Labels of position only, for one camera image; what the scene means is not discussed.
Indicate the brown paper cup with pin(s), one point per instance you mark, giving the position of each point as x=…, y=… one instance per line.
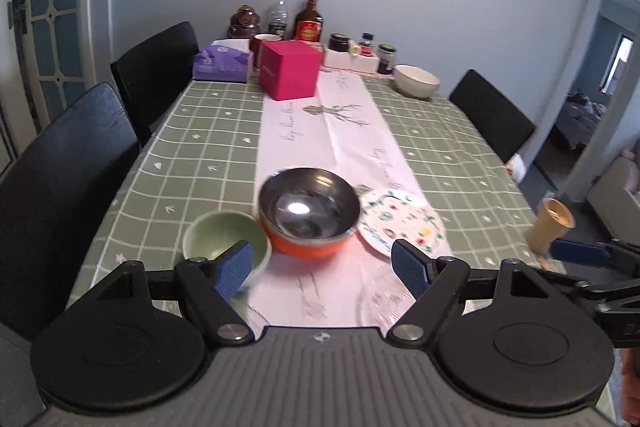
x=549, y=224

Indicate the pink cardboard box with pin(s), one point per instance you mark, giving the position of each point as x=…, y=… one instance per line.
x=290, y=69

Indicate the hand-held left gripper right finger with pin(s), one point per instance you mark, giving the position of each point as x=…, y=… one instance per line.
x=410, y=269

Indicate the window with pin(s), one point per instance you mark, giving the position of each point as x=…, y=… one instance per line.
x=617, y=64

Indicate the green ceramic bowl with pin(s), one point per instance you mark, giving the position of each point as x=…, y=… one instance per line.
x=215, y=232

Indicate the clear glass plate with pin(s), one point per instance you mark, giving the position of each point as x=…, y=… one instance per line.
x=380, y=302

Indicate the purple tissue pack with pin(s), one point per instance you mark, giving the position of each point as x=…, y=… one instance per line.
x=220, y=63

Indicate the grey bed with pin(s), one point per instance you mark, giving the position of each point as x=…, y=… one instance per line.
x=580, y=119

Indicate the green checked tablecloth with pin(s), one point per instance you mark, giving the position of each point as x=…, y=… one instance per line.
x=200, y=147

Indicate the glass panel door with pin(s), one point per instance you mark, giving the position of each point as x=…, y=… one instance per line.
x=55, y=17

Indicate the tall dark glass jar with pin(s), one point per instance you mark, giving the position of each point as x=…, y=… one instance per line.
x=386, y=59

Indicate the clear plastic bottle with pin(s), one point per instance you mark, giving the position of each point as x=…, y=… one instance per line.
x=278, y=17

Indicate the red mug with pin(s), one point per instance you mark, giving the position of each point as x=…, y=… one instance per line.
x=261, y=44

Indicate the brown ceramic jar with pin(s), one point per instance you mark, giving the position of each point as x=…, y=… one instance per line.
x=245, y=23

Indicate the small cream bottle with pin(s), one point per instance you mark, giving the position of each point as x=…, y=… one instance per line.
x=354, y=48

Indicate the white flat box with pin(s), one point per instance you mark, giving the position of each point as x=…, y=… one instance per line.
x=345, y=61

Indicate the beige sofa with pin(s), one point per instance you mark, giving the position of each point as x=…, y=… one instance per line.
x=617, y=192

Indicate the black wooden chair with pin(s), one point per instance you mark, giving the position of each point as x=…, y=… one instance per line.
x=492, y=114
x=155, y=72
x=65, y=187

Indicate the white table runner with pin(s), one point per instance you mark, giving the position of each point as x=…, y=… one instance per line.
x=310, y=142

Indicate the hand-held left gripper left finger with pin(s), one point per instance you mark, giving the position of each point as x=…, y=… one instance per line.
x=232, y=269

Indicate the person's right forearm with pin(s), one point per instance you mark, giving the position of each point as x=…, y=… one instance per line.
x=631, y=387

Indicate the liquor bottle with red label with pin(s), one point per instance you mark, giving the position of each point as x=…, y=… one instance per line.
x=308, y=24

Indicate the floral white plate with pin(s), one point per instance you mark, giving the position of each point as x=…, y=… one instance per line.
x=400, y=217

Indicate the cream ceramic bowl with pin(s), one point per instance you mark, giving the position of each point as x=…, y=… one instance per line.
x=416, y=83

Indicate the wide dark glass jar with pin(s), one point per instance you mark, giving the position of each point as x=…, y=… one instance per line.
x=339, y=43

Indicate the orange steel bowl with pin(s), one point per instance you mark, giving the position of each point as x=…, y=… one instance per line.
x=300, y=248

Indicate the small dark bottle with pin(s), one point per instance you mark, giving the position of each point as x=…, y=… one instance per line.
x=367, y=46

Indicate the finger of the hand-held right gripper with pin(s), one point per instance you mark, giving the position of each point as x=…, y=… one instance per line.
x=580, y=252
x=610, y=293

